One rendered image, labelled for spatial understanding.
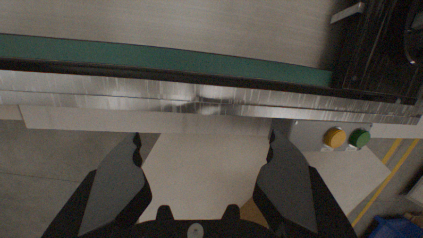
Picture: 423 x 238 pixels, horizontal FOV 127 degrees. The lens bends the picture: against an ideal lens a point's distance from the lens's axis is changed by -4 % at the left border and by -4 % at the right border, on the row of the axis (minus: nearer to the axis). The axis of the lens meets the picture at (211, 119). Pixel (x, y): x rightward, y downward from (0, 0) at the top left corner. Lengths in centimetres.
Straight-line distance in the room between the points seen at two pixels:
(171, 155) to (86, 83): 22
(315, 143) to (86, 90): 41
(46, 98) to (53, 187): 200
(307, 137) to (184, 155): 28
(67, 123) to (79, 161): 144
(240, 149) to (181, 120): 19
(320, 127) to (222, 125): 20
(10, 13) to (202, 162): 42
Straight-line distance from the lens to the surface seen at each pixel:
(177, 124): 30
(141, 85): 20
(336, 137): 33
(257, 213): 47
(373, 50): 34
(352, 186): 80
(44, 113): 44
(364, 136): 40
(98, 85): 22
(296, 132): 27
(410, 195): 456
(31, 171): 225
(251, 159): 39
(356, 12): 32
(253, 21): 27
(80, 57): 25
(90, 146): 167
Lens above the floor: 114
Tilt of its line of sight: 72 degrees down
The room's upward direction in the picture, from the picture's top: 157 degrees clockwise
